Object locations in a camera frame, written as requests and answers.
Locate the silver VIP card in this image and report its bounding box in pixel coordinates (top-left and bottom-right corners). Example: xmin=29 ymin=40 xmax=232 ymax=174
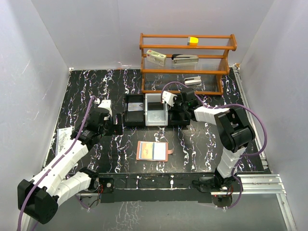
xmin=127 ymin=102 xmax=144 ymax=112

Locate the pink leather card holder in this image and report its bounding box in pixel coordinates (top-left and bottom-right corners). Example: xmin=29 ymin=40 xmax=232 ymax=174
xmin=136 ymin=141 xmax=174 ymax=162

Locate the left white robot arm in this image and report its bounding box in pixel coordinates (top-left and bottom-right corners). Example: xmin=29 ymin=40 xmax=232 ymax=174
xmin=17 ymin=107 xmax=123 ymax=224

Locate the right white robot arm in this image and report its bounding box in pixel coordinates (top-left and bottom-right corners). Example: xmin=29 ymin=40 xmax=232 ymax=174
xmin=162 ymin=89 xmax=256 ymax=192

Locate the orange card in holder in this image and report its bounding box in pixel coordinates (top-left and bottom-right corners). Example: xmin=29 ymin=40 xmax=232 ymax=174
xmin=139 ymin=142 xmax=154 ymax=160

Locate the right black tray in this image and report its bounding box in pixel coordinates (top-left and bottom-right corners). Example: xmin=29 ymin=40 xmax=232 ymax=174
xmin=166 ymin=104 xmax=191 ymax=126

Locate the black tray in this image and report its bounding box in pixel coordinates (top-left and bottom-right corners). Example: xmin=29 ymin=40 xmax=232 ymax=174
xmin=123 ymin=94 xmax=145 ymax=127
xmin=166 ymin=104 xmax=191 ymax=126

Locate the left black tray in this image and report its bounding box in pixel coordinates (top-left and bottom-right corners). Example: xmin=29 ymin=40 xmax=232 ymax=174
xmin=123 ymin=94 xmax=145 ymax=127

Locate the middle white tray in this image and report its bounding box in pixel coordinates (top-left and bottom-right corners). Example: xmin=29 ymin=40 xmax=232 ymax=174
xmin=144 ymin=93 xmax=168 ymax=127

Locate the small white hole punch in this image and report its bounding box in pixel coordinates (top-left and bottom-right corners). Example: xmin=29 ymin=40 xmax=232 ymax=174
xmin=183 ymin=76 xmax=202 ymax=86

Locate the white paper label sheet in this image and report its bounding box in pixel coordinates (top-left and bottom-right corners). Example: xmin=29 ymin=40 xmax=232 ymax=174
xmin=55 ymin=127 xmax=73 ymax=156

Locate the orange wooden shelf rack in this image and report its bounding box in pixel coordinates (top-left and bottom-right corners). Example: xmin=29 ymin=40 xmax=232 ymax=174
xmin=139 ymin=33 xmax=237 ymax=95

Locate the grey black stapler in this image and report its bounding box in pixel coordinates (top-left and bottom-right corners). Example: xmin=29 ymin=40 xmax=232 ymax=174
xmin=171 ymin=54 xmax=199 ymax=65

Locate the white staples box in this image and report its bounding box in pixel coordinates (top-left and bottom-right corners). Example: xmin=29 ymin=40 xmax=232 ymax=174
xmin=146 ymin=50 xmax=167 ymax=66

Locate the black front base bar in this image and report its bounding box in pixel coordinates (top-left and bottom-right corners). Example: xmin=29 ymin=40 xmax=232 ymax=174
xmin=98 ymin=173 xmax=241 ymax=203

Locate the yellow sticky note block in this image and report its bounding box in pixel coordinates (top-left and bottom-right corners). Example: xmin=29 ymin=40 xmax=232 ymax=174
xmin=187 ymin=37 xmax=199 ymax=46

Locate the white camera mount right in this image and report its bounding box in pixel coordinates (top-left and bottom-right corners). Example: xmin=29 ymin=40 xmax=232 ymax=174
xmin=161 ymin=91 xmax=177 ymax=107

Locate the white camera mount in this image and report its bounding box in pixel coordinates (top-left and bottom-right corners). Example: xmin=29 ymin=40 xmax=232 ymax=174
xmin=161 ymin=91 xmax=177 ymax=107
xmin=94 ymin=98 xmax=113 ymax=116

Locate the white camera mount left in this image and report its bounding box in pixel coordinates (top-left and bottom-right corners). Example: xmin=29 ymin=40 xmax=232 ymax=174
xmin=94 ymin=98 xmax=113 ymax=116

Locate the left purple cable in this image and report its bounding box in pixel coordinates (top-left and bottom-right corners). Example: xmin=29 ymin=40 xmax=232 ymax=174
xmin=16 ymin=95 xmax=99 ymax=231

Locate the purple cable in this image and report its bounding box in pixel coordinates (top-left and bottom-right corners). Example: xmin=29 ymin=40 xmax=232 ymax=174
xmin=16 ymin=95 xmax=99 ymax=231
xmin=163 ymin=81 xmax=268 ymax=183

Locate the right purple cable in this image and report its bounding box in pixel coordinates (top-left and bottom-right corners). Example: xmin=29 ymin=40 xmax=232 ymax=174
xmin=163 ymin=81 xmax=268 ymax=183

